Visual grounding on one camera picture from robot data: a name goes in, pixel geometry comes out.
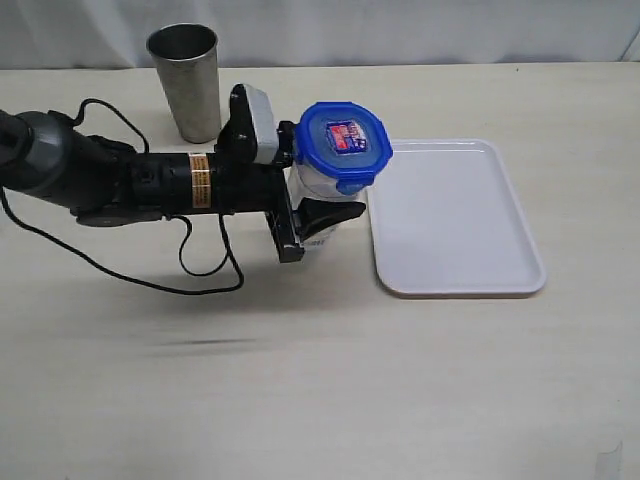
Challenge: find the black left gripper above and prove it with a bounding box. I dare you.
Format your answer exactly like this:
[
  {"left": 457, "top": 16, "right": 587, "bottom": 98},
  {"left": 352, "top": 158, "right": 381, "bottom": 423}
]
[{"left": 214, "top": 120, "right": 365, "bottom": 263}]

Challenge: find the tall clear plastic container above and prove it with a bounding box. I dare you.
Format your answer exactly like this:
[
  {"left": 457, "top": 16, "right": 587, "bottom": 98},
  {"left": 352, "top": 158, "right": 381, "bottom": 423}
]
[{"left": 288, "top": 164, "right": 366, "bottom": 251}]

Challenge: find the blue plastic container lid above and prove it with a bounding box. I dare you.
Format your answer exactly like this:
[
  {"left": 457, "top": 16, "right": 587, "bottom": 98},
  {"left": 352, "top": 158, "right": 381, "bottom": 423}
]
[{"left": 294, "top": 102, "right": 393, "bottom": 199}]

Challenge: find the stainless steel tumbler cup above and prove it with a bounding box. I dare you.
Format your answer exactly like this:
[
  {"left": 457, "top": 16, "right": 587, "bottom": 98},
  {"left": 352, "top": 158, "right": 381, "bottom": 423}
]
[{"left": 146, "top": 23, "right": 222, "bottom": 144}]

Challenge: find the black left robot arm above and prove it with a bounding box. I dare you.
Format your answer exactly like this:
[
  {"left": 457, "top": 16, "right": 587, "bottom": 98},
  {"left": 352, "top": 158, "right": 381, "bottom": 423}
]
[{"left": 1, "top": 111, "right": 366, "bottom": 263}]

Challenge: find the white rectangular tray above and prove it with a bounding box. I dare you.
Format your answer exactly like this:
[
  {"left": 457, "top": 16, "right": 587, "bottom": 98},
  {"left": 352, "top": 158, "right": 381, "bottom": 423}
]
[{"left": 367, "top": 139, "right": 547, "bottom": 298}]

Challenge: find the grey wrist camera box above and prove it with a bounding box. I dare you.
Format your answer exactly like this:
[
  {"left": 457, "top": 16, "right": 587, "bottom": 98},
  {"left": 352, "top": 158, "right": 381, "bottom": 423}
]
[{"left": 228, "top": 83, "right": 279, "bottom": 165}]

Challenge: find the black cable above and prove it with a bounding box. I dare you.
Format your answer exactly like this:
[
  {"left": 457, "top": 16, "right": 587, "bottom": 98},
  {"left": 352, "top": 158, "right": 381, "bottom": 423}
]
[{"left": 0, "top": 98, "right": 246, "bottom": 296}]

